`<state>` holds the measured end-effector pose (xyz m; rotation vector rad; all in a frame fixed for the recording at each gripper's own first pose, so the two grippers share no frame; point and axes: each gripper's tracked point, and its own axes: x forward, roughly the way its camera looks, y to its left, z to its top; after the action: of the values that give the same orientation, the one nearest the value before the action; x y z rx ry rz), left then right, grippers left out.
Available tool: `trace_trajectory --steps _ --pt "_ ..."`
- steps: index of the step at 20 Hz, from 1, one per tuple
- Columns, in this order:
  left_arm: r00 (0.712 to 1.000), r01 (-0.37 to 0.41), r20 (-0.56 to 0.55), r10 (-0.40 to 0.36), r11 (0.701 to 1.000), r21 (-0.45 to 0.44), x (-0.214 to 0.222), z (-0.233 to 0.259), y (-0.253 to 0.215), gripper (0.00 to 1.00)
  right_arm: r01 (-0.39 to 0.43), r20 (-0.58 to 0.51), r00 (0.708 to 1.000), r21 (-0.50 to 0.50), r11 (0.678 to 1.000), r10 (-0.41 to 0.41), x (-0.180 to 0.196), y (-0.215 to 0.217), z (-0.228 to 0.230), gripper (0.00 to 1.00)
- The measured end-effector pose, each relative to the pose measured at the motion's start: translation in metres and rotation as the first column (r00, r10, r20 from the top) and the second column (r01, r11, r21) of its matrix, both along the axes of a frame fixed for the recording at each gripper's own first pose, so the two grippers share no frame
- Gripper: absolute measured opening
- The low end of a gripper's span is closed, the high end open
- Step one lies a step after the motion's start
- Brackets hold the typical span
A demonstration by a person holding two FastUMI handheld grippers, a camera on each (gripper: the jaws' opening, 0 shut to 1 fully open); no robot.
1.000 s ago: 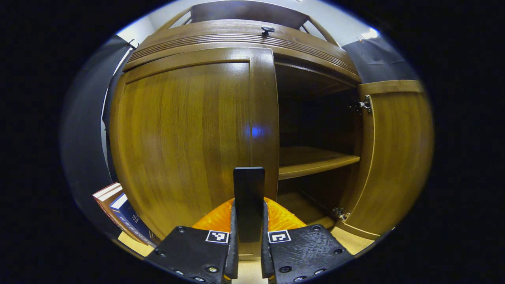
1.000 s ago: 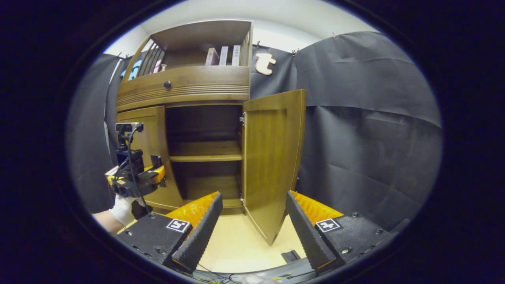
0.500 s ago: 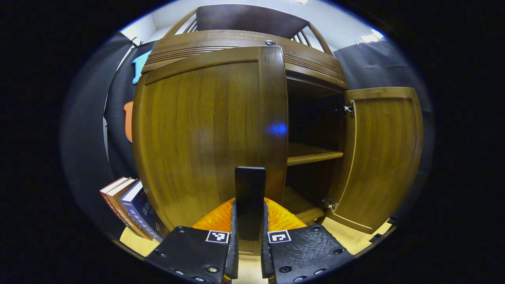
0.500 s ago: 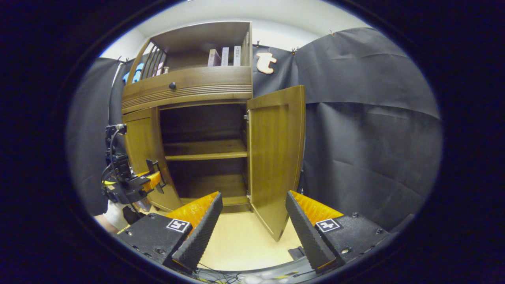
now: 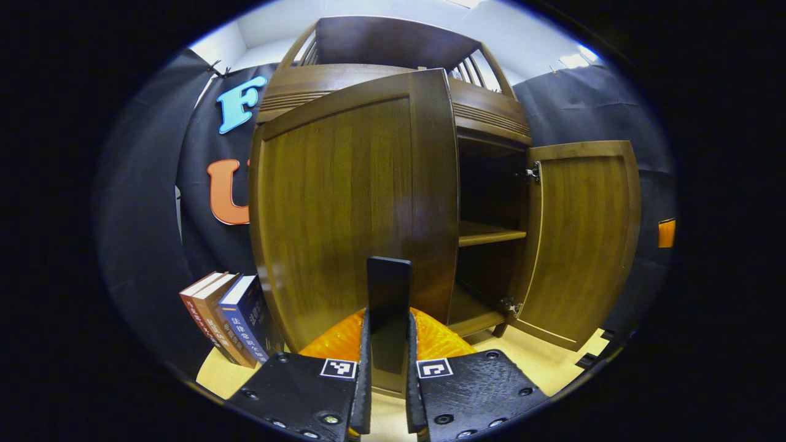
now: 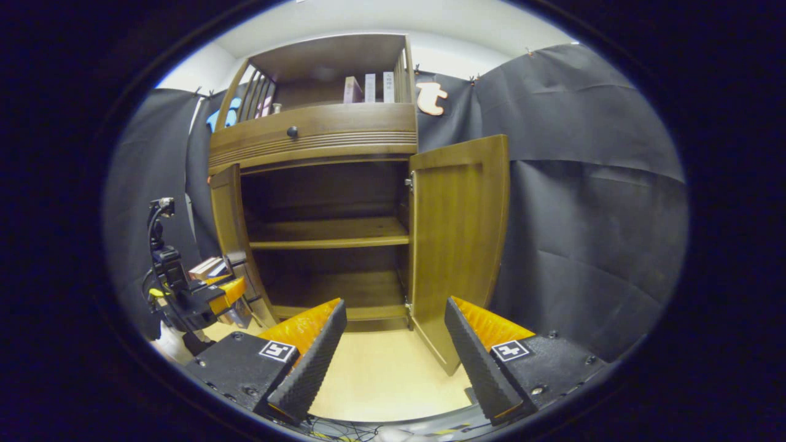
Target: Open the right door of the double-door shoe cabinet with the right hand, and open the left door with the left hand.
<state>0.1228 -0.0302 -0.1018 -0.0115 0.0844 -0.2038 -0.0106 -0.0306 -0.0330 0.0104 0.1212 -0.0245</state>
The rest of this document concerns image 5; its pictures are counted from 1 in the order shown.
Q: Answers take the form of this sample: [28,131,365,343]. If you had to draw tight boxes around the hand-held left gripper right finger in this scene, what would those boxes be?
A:
[405,307,550,442]

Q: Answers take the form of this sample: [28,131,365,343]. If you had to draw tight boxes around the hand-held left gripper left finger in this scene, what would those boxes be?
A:
[224,307,372,442]

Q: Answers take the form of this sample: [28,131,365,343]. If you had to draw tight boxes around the wooden shoe cabinet door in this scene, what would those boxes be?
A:
[507,140,642,352]
[249,69,460,398]

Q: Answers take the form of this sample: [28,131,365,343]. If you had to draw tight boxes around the wooden double-door shoe cabinet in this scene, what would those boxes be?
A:
[255,15,534,338]

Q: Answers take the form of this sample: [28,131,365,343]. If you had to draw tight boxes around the wooden cabinet drawer with knob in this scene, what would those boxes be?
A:
[257,63,532,147]

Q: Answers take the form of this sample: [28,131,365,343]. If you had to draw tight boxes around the blue book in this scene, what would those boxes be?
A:
[219,275,283,364]

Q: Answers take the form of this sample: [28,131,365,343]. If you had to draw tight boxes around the brown book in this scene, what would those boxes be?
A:
[192,273,257,369]

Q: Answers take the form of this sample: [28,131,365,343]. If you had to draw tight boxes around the small ceiling light panel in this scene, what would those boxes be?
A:
[559,46,599,69]

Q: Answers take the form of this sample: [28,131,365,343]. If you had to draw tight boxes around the black backdrop cloth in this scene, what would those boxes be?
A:
[92,49,679,375]

